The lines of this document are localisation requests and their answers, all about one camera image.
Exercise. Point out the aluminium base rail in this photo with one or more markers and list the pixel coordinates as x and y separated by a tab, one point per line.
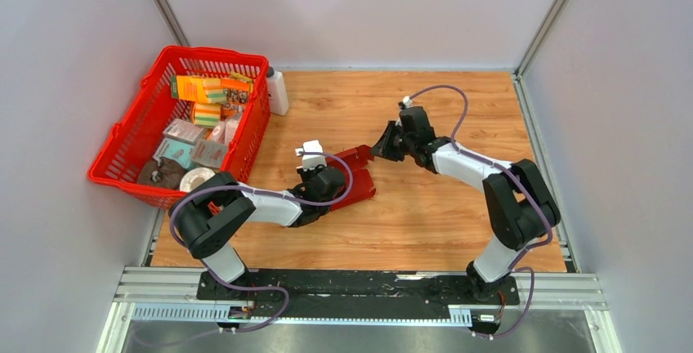
180	309

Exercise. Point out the aluminium frame post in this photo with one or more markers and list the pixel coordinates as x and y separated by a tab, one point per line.
544	29
171	21

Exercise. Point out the brown bag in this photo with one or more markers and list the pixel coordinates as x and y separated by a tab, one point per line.
162	173

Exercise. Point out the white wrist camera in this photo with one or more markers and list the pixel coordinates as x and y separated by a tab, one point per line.
405	103
311	154

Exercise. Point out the orange snack packet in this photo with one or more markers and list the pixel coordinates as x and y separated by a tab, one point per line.
237	89

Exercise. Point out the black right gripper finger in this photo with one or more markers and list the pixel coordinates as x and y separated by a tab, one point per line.
382	150
392	135

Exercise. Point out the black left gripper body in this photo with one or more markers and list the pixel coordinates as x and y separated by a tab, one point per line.
309	175

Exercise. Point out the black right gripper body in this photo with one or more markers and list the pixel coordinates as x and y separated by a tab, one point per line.
409	143

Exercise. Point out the yellow green sponge pack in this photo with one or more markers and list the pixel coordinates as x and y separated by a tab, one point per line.
205	115

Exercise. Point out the red paper box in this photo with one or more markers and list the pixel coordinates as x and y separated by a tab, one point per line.
363	188

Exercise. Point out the red plastic basket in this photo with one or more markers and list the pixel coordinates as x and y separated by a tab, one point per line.
134	139

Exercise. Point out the orange green box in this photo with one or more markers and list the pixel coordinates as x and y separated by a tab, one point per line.
197	89

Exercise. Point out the teal white packet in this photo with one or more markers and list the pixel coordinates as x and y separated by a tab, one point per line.
177	151

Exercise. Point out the pink white box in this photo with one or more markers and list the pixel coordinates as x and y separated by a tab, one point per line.
184	131

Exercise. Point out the white plastic bottle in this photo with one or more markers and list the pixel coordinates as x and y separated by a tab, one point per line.
277	92

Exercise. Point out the pink grey packet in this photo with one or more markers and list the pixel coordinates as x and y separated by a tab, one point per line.
210	154

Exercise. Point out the white tape roll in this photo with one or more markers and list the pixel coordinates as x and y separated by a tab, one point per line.
194	178

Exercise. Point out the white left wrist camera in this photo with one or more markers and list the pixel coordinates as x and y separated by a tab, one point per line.
311	154

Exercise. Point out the right aluminium frame post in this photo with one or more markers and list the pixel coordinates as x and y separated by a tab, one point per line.
544	29

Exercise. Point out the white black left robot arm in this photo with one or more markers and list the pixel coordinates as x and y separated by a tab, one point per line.
207	218

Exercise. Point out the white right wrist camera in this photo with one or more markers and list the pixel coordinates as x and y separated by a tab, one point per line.
405	103

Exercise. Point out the left aluminium frame post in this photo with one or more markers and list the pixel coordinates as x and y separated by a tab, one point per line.
171	21

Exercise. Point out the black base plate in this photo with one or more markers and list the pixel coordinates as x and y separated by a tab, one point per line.
355	294

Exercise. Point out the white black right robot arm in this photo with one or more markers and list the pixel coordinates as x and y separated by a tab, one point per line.
521	209

